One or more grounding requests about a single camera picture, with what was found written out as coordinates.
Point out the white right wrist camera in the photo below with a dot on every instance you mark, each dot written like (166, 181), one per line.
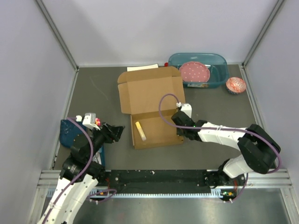
(186, 108)

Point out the brown cardboard box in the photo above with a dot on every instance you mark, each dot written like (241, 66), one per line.
(150, 97)

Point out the white square plate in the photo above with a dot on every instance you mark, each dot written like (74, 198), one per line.
(145, 67)

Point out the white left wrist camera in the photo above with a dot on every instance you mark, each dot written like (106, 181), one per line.
(88, 120)

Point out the aluminium frame post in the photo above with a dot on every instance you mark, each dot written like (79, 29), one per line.
(274, 12)
(43, 9)

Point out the teal plastic basin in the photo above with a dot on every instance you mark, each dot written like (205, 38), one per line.
(217, 65)

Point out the blue packet under arm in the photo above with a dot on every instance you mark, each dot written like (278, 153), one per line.
(99, 157)

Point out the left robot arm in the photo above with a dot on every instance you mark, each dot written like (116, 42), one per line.
(79, 173)

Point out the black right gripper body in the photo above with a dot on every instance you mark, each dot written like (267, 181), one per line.
(181, 132)

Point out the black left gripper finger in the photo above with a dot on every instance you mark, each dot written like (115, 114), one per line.
(106, 128)
(116, 132)

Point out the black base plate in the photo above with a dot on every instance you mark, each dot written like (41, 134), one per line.
(117, 178)

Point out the dark blue cloth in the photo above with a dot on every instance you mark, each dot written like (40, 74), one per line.
(70, 134)

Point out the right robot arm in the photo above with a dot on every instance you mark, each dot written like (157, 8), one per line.
(258, 150)

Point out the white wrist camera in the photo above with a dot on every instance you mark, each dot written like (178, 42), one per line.
(88, 120)
(186, 108)

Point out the red patterned bowl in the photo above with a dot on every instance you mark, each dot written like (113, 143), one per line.
(236, 85)

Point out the pink dotted plate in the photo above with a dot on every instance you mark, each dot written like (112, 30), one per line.
(194, 72)

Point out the aluminium frame post right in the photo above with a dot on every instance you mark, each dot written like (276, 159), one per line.
(274, 12)

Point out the pink flower plush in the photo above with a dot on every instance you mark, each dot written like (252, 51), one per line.
(97, 121)

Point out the aluminium frame post left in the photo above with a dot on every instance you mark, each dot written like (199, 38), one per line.
(43, 9)

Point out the yellow highlighter marker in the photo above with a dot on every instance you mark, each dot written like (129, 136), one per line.
(140, 131)

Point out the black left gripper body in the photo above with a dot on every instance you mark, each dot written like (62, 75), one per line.
(99, 137)

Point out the grey slotted cable duct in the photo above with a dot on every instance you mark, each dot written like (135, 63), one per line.
(213, 193)

